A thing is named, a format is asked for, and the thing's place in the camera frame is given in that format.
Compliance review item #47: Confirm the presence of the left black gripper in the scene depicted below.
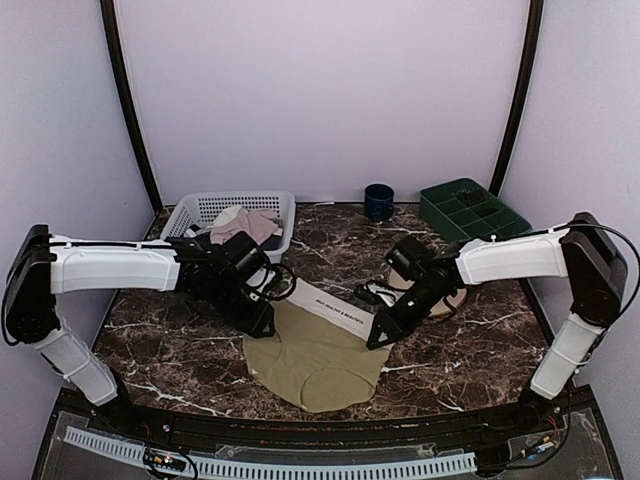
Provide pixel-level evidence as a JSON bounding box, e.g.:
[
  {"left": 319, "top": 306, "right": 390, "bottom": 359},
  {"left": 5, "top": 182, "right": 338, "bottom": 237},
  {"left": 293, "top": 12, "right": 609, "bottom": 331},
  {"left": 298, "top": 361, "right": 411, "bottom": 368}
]
[{"left": 207, "top": 274, "right": 275, "bottom": 339}]

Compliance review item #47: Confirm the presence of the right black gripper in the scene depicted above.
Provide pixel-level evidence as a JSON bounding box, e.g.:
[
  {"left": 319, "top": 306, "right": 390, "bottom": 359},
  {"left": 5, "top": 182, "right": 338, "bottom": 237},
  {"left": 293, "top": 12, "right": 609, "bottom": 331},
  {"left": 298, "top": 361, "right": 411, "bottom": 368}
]
[{"left": 366, "top": 280, "right": 447, "bottom": 350}]

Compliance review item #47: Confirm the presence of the olive green underwear white waistband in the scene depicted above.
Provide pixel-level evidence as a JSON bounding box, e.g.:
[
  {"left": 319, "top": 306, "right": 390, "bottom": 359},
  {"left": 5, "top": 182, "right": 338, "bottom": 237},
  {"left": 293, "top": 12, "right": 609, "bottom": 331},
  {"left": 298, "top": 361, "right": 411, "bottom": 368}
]
[{"left": 243, "top": 280, "right": 391, "bottom": 413}]

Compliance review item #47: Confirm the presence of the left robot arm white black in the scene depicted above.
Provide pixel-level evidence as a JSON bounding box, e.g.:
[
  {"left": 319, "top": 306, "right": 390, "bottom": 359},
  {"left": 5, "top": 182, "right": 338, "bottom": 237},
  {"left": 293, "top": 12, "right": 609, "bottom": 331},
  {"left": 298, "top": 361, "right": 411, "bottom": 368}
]
[{"left": 1, "top": 225, "right": 275, "bottom": 436}]

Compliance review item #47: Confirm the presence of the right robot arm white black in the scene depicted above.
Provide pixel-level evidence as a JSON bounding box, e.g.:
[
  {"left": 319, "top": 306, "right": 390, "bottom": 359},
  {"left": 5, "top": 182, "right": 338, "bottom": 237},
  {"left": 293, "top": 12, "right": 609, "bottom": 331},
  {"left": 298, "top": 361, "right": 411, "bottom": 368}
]
[{"left": 366, "top": 212, "right": 630, "bottom": 434}]

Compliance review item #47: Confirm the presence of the pink underwear in basket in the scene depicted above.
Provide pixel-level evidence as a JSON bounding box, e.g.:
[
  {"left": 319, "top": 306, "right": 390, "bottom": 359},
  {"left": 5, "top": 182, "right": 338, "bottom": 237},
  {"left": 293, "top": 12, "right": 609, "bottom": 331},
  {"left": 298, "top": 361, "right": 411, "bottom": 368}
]
[{"left": 208, "top": 205, "right": 281, "bottom": 245}]

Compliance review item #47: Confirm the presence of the beige bird pattern plate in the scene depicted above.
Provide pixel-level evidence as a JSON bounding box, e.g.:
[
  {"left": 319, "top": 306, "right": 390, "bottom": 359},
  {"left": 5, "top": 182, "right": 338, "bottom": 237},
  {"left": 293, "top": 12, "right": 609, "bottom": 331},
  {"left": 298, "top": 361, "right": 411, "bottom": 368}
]
[{"left": 387, "top": 269, "right": 467, "bottom": 319}]

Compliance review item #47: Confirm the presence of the black garment in basket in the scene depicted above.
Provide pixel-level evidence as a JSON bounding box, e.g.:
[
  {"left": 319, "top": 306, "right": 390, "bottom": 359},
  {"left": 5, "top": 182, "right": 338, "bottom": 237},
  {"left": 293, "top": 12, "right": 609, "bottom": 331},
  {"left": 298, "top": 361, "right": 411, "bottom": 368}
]
[{"left": 182, "top": 225, "right": 283, "bottom": 251}]

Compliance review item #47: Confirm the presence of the white plastic laundry basket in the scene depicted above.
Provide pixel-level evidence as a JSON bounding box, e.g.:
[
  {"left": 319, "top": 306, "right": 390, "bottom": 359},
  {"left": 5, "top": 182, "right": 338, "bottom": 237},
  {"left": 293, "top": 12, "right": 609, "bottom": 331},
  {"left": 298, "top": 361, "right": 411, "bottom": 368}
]
[{"left": 160, "top": 191, "right": 296, "bottom": 263}]

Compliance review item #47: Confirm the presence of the green compartment tray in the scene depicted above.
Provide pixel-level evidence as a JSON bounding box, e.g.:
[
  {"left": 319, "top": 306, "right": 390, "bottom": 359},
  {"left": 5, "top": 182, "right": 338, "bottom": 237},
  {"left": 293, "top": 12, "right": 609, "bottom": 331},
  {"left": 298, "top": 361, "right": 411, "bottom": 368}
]
[{"left": 419, "top": 178, "right": 532, "bottom": 242}]

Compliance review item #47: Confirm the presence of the dark blue mug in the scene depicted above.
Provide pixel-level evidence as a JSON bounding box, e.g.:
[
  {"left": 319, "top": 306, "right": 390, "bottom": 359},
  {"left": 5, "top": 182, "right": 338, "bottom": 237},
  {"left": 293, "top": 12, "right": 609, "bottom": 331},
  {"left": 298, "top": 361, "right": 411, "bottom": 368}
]
[{"left": 364, "top": 184, "right": 394, "bottom": 223}]

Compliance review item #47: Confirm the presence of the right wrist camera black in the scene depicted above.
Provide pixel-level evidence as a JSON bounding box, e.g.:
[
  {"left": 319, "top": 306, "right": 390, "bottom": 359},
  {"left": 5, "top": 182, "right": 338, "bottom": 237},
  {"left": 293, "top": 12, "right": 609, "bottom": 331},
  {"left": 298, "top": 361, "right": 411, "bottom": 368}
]
[{"left": 385, "top": 236, "right": 433, "bottom": 281}]

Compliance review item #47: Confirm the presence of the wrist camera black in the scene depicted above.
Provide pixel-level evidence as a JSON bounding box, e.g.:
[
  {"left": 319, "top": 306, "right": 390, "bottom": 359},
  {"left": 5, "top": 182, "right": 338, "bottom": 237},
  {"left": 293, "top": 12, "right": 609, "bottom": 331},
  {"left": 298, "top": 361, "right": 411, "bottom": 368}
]
[
  {"left": 385, "top": 236, "right": 433, "bottom": 281},
  {"left": 221, "top": 231, "right": 269, "bottom": 280}
]

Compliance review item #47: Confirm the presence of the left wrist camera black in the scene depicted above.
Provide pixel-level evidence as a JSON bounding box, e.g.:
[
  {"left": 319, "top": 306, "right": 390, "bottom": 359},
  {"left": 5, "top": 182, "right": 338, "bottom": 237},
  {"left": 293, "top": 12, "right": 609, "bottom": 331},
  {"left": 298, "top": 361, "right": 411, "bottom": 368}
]
[{"left": 221, "top": 231, "right": 269, "bottom": 280}]

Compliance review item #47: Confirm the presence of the black front rail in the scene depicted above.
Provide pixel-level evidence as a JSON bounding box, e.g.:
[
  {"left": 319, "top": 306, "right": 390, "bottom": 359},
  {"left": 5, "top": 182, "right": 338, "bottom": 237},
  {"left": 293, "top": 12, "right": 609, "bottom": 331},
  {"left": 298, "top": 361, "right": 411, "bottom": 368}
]
[{"left": 36, "top": 385, "right": 612, "bottom": 463}]

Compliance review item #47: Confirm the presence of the white slotted cable duct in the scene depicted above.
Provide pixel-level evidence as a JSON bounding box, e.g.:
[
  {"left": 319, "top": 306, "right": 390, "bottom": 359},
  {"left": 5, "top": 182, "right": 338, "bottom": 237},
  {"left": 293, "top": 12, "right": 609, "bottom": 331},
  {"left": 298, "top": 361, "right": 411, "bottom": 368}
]
[{"left": 63, "top": 427, "right": 477, "bottom": 479}]

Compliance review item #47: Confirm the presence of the left black frame post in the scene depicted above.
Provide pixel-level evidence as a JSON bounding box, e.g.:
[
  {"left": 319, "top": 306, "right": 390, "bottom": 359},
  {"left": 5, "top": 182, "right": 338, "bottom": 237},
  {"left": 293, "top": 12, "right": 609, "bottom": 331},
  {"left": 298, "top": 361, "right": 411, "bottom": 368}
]
[{"left": 99, "top": 0, "right": 163, "bottom": 214}]

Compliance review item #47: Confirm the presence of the black frame post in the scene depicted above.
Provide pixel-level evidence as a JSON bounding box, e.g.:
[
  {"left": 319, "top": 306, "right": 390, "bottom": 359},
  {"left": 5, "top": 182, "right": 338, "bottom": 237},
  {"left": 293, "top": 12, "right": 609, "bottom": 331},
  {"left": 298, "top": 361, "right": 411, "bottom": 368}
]
[
  {"left": 99, "top": 0, "right": 163, "bottom": 214},
  {"left": 489, "top": 0, "right": 545, "bottom": 196}
]

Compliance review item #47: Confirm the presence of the right black frame post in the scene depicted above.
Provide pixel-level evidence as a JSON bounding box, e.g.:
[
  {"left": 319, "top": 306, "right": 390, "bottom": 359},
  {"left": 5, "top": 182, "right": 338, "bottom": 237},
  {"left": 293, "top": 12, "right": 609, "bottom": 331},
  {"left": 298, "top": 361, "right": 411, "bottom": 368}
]
[{"left": 489, "top": 0, "right": 545, "bottom": 196}]

